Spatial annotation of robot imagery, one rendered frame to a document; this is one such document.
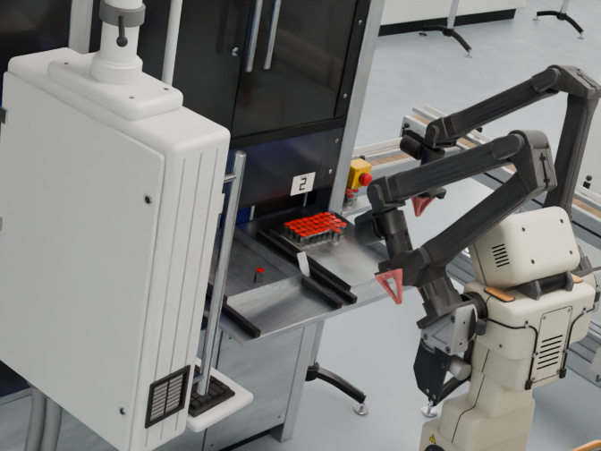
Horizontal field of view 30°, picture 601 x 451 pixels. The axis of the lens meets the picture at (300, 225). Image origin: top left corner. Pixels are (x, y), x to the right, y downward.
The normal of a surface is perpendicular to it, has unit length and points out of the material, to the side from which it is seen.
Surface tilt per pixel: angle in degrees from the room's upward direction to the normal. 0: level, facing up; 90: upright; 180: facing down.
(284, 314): 0
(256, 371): 90
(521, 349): 82
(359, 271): 0
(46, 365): 90
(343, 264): 0
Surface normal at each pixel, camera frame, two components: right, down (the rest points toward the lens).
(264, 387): 0.66, 0.44
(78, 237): -0.63, 0.26
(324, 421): 0.17, -0.87
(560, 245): 0.54, -0.24
